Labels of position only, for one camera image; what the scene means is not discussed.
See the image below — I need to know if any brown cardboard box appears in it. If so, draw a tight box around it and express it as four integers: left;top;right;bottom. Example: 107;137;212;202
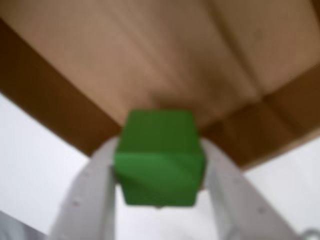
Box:
0;0;320;173

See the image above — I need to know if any green cube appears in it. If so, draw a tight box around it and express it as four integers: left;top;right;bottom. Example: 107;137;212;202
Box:
113;108;208;209

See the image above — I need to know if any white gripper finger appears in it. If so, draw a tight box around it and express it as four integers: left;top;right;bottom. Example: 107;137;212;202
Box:
198;136;301;240
48;136;123;240

